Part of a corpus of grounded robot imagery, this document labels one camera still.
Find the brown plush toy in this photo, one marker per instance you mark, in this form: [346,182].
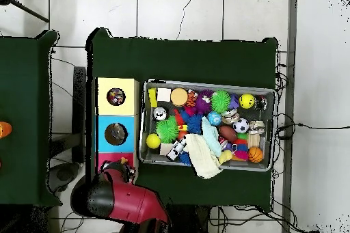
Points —
[124,161]

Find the small orange basketball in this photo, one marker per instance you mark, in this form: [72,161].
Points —
[255,155]

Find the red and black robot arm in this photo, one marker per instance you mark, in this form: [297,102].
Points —
[126,200]

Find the clear mesh bin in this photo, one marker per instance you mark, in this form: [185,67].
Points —
[143,134]

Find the wooden box with three holes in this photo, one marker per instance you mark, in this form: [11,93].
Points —
[128,134]

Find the green cloth side table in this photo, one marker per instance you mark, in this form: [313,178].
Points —
[27,91]

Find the green spiky ball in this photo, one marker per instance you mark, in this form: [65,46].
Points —
[167,129]
[221,101]

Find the mint green knitted cloth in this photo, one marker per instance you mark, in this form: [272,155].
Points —
[210,132]

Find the purple spiky ball with eyes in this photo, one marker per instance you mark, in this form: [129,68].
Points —
[203,102]

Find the cream knitted cloth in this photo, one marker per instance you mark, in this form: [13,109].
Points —
[202,156]

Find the small orange object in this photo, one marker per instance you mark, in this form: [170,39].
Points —
[4,130]

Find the yellow smiley ball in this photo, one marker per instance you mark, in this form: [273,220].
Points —
[247,100]

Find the plain yellow ball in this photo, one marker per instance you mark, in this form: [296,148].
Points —
[153,141]

